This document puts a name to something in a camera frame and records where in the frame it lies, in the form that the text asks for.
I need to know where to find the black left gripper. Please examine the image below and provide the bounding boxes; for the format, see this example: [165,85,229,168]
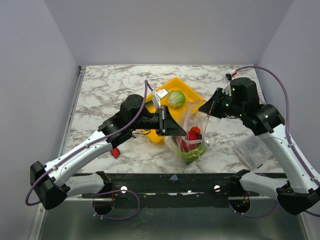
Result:
[130,104,187,137]

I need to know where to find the red tomato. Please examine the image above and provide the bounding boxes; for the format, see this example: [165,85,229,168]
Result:
[179,131,199,152]

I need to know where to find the orange carrot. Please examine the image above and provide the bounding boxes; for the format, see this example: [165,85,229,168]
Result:
[190,126,201,135]

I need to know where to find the clear pink-dotted zip bag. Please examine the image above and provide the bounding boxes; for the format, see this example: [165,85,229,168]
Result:
[164,100,209,165]

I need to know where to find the green celery stalk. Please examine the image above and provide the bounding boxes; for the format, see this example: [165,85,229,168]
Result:
[175,145,207,165]

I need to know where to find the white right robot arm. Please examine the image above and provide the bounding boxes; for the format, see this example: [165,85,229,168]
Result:
[198,77,320,215]

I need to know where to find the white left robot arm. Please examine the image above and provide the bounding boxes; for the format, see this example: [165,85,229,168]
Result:
[29,94,187,210]

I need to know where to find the yellow plastic tray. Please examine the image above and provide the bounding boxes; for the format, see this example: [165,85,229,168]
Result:
[144,76,206,145]

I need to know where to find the green cabbage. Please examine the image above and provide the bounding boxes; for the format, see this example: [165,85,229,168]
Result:
[167,90,186,109]

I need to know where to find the green chive bundle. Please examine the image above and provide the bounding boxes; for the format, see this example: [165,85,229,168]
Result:
[144,100,154,108]

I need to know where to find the clear plastic packet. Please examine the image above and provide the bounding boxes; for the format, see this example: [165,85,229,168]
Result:
[234,135,273,170]

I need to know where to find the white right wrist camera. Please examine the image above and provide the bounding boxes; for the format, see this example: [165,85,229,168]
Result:
[224,70,237,83]

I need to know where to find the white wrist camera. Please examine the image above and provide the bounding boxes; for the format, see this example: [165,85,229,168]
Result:
[151,88,169,110]
[224,70,237,83]

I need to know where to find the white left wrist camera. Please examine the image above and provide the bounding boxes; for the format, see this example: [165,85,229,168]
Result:
[151,88,169,110]

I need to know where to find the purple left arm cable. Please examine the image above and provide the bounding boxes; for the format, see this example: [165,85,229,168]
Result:
[24,79,153,207]

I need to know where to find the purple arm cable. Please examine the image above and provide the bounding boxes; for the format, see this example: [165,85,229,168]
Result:
[24,79,153,207]
[234,65,320,218]

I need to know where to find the red black handled tool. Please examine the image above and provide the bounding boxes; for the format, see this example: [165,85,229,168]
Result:
[110,147,120,159]

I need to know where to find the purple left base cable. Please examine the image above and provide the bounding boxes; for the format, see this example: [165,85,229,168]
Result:
[88,189,141,221]

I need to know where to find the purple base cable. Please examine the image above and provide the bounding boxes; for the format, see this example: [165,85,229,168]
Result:
[88,189,141,221]
[228,193,278,218]

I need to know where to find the black metal base rail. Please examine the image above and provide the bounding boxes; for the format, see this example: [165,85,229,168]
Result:
[81,169,261,209]

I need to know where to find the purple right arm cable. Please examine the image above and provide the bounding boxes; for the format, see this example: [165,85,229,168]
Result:
[234,65,320,218]

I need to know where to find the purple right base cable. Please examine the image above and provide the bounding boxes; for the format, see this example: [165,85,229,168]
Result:
[228,193,278,218]

